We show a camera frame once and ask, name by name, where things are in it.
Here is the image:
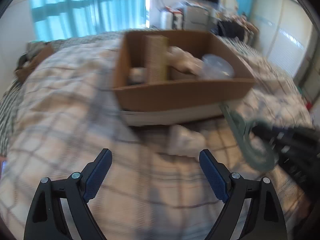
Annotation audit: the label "white louvered wardrobe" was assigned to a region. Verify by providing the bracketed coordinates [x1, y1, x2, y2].
[250, 0, 313, 77]

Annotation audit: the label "white suitcase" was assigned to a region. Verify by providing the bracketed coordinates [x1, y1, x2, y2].
[160, 9, 183, 30]

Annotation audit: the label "middle teal curtain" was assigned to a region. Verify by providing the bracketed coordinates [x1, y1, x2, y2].
[94, 0, 146, 32]

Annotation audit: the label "open cardboard box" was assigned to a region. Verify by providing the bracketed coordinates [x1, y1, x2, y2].
[112, 30, 255, 127]

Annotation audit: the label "left teal curtain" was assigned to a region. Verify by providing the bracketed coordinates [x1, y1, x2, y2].
[29, 0, 98, 41]

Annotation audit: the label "oval vanity mirror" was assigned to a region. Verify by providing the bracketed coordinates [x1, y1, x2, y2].
[222, 0, 238, 11]

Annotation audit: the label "green checked bed sheet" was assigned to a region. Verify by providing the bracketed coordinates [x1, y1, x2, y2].
[0, 31, 126, 156]

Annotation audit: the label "red beige medicine box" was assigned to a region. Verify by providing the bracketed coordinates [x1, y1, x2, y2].
[144, 35, 168, 85]

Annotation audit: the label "silver mini fridge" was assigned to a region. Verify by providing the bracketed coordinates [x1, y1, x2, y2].
[183, 5, 210, 31]

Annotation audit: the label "white socks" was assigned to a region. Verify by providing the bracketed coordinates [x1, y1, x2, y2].
[166, 46, 203, 75]

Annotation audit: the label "black jacket on chair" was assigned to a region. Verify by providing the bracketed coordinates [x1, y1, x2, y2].
[216, 21, 245, 41]

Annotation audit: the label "clear plastic round container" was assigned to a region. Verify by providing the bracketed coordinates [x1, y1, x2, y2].
[200, 54, 235, 80]

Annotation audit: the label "green plastic hanger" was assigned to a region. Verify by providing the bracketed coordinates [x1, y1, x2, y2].
[220, 103, 277, 172]

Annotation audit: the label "blue white tissue pack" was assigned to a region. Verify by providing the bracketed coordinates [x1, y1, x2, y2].
[127, 67, 146, 85]

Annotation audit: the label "small cardboard box with clutter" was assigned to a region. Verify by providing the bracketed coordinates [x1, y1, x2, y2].
[15, 41, 54, 84]

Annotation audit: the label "plaid blanket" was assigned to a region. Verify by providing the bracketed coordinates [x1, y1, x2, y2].
[1, 38, 312, 239]

